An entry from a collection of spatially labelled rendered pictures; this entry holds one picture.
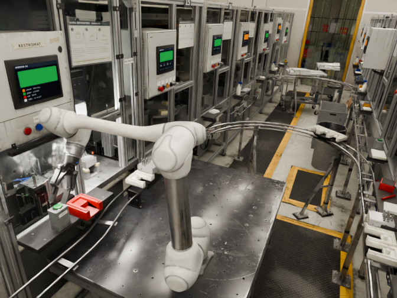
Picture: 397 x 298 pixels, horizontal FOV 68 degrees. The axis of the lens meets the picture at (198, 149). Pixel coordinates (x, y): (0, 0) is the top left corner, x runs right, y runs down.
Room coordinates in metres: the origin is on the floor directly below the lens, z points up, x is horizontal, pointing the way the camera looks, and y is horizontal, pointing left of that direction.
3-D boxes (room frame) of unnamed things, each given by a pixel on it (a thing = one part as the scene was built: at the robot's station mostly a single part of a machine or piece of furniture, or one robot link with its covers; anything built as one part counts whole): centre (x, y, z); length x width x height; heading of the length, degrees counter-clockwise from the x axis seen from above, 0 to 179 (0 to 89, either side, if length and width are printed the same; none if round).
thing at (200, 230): (1.23, -0.01, 0.85); 0.18 x 0.16 x 0.22; 166
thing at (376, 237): (1.29, -1.03, 0.84); 0.37 x 0.14 x 0.10; 157
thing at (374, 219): (1.40, -1.08, 0.92); 0.13 x 0.10 x 0.09; 67
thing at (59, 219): (1.19, 0.69, 0.97); 0.08 x 0.08 x 0.12; 67
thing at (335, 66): (7.57, -3.12, 0.48); 0.84 x 0.58 x 0.97; 165
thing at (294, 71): (6.56, -2.24, 0.48); 0.88 x 0.56 x 0.96; 85
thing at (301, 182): (3.21, -1.41, 0.01); 1.00 x 0.55 x 0.01; 157
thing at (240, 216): (1.66, 0.02, 0.66); 1.50 x 1.06 x 0.04; 157
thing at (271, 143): (5.77, -1.68, 0.01); 5.85 x 0.59 x 0.01; 157
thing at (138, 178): (1.87, 0.35, 0.84); 0.36 x 0.14 x 0.10; 157
